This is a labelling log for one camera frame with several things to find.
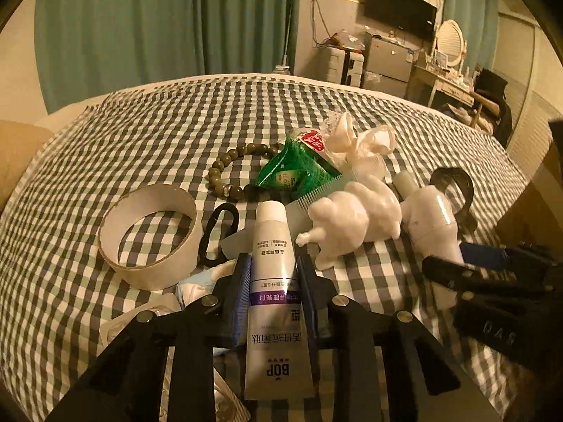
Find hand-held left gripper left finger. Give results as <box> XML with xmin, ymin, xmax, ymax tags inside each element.
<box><xmin>46</xmin><ymin>252</ymin><xmax>253</xmax><ymax>422</ymax></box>

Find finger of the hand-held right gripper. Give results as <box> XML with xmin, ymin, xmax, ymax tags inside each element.
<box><xmin>460</xmin><ymin>241</ymin><xmax>563</xmax><ymax>274</ymax></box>
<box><xmin>422</xmin><ymin>255</ymin><xmax>548</xmax><ymax>300</ymax></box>

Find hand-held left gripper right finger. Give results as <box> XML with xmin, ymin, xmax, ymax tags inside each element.
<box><xmin>296</xmin><ymin>248</ymin><xmax>462</xmax><ymax>422</ymax></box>

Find white toothpaste tube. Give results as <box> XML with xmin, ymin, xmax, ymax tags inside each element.
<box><xmin>244</xmin><ymin>200</ymin><xmax>316</xmax><ymax>401</ymax></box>

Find cardboard box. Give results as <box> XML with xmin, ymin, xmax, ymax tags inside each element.
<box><xmin>495</xmin><ymin>141</ymin><xmax>563</xmax><ymax>253</ymax></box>

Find green snack packet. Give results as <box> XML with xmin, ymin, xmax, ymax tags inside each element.
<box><xmin>255</xmin><ymin>127</ymin><xmax>342</xmax><ymax>197</ymax></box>

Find blue face mask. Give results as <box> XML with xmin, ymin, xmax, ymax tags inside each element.
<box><xmin>175</xmin><ymin>258</ymin><xmax>239</xmax><ymax>315</ymax></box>

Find black carabiner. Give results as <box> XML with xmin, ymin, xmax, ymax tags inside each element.
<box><xmin>198</xmin><ymin>204</ymin><xmax>241</xmax><ymax>267</ymax></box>

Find dark hair clip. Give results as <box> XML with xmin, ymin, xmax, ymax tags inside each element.
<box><xmin>429</xmin><ymin>166</ymin><xmax>479</xmax><ymax>239</ymax></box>

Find clear blister pack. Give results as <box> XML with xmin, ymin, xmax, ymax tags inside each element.
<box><xmin>99</xmin><ymin>292</ymin><xmax>185</xmax><ymax>349</ymax></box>
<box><xmin>213</xmin><ymin>369</ymin><xmax>252</xmax><ymax>422</ymax></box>

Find paper tape roll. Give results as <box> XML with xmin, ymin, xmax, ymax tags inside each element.
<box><xmin>97</xmin><ymin>186</ymin><xmax>202</xmax><ymax>292</ymax></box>

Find white rabbit figurine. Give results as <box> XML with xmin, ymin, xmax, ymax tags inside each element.
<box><xmin>295</xmin><ymin>175</ymin><xmax>404</xmax><ymax>270</ymax></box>

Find pale plastic comb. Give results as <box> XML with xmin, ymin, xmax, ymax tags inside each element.
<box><xmin>285</xmin><ymin>171</ymin><xmax>358</xmax><ymax>217</ymax></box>

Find wooden chair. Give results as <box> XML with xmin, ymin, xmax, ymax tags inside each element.
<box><xmin>470</xmin><ymin>91</ymin><xmax>503</xmax><ymax>129</ymax></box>

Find white ribbon bow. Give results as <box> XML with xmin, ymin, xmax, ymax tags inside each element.
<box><xmin>323</xmin><ymin>112</ymin><xmax>397</xmax><ymax>181</ymax></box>

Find black clothes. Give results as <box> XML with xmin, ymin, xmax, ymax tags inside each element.
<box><xmin>473</xmin><ymin>68</ymin><xmax>514</xmax><ymax>142</ymax></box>

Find white vanity desk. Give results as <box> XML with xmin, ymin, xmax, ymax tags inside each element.
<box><xmin>412</xmin><ymin>64</ymin><xmax>479</xmax><ymax>111</ymax></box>

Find louvered wardrobe doors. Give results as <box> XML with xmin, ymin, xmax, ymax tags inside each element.
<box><xmin>493</xmin><ymin>9</ymin><xmax>563</xmax><ymax>164</ymax></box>

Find checkered blanket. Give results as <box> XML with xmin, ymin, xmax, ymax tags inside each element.
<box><xmin>0</xmin><ymin>75</ymin><xmax>556</xmax><ymax>422</ymax></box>

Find grey small fridge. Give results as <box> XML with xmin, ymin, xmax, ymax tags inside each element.
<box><xmin>362</xmin><ymin>35</ymin><xmax>419</xmax><ymax>100</ymax></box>

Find oval vanity mirror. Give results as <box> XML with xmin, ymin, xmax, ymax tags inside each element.
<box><xmin>433</xmin><ymin>19</ymin><xmax>468</xmax><ymax>72</ymax></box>

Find white suitcase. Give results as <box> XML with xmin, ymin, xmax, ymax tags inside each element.
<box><xmin>343</xmin><ymin>50</ymin><xmax>366</xmax><ymax>88</ymax></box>
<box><xmin>317</xmin><ymin>46</ymin><xmax>346</xmax><ymax>85</ymax></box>

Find narrow teal curtain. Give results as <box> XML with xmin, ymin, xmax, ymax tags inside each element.
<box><xmin>442</xmin><ymin>0</ymin><xmax>502</xmax><ymax>72</ymax></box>

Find tan pillow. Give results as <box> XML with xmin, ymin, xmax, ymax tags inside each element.
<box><xmin>0</xmin><ymin>119</ymin><xmax>54</xmax><ymax>212</ymax></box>

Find wide teal curtain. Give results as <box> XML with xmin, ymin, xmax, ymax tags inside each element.
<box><xmin>34</xmin><ymin>0</ymin><xmax>302</xmax><ymax>114</ymax></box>

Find green bead bracelet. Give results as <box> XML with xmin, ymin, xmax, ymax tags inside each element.
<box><xmin>209</xmin><ymin>141</ymin><xmax>282</xmax><ymax>203</ymax></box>

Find black wall television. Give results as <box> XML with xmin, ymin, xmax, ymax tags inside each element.
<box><xmin>365</xmin><ymin>0</ymin><xmax>439</xmax><ymax>41</ymax></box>

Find wall cable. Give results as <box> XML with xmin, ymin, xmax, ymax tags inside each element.
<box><xmin>309</xmin><ymin>0</ymin><xmax>336</xmax><ymax>50</ymax></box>

